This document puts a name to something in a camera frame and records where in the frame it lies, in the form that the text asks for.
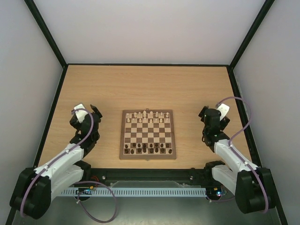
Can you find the light blue cable duct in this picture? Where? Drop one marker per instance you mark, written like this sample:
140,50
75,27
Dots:
135,192

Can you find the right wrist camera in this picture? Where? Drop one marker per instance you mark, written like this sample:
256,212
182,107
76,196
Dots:
224,109

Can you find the black aluminium frame rail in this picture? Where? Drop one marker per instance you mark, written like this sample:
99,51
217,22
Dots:
150,174

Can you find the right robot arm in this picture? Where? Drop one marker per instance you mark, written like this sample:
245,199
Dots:
252,186

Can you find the wooden chess board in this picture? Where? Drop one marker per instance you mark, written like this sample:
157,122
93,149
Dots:
155,132

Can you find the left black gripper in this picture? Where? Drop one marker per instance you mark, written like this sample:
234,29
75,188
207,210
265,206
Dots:
75,123

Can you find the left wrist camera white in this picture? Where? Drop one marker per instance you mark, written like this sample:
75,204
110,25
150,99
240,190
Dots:
80,112

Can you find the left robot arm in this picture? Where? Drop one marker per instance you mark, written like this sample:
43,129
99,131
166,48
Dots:
37,187

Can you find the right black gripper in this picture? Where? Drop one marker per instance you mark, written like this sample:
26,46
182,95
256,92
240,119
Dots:
203,113

